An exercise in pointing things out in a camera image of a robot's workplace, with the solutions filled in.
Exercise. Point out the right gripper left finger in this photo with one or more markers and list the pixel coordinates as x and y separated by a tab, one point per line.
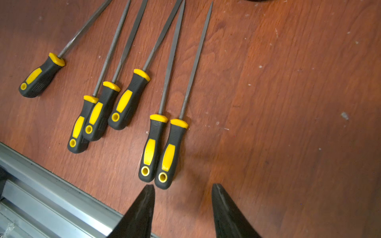
137	222

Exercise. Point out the file tool three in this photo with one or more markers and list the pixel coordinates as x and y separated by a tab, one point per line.
97	121

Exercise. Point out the file tool four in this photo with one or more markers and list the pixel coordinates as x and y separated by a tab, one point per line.
128	103

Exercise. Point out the file tool two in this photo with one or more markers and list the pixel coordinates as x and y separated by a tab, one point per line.
77	143

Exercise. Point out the file tool five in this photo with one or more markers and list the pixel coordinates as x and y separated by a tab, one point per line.
151	152

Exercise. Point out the file tool one leftmost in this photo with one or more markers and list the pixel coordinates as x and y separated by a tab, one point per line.
42	76

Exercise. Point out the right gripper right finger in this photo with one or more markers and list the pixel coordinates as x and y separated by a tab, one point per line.
228	219

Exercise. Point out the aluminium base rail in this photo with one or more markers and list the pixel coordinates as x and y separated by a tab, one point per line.
35	203

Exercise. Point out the file tool six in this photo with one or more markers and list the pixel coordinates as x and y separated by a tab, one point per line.
169	159

